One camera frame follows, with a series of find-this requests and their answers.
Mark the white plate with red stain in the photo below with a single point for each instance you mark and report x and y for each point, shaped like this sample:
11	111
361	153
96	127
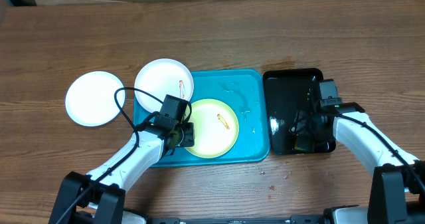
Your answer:
164	77

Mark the green yellow sponge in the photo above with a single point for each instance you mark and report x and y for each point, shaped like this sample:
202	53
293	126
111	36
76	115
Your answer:
304	144

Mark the teal plastic tray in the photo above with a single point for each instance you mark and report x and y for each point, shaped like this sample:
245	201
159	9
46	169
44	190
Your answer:
242	90

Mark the white plate with crumbs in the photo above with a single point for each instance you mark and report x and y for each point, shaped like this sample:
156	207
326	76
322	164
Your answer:
95	98

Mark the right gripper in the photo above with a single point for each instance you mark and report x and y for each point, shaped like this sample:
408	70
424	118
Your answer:
305	124

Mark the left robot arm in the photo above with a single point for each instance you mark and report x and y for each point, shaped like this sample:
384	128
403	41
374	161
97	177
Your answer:
99	195

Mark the yellow plate with food scrap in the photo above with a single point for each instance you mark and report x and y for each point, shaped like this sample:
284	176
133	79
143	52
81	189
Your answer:
212	139

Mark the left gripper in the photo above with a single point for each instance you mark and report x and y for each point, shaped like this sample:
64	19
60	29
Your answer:
189	128

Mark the black rectangular water tray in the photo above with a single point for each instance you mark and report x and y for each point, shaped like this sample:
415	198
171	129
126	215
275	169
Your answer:
285	93

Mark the orange food scrap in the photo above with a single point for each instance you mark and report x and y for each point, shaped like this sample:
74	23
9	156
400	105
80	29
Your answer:
223	121

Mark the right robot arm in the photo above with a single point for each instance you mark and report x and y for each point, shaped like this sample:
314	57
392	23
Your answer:
397	189

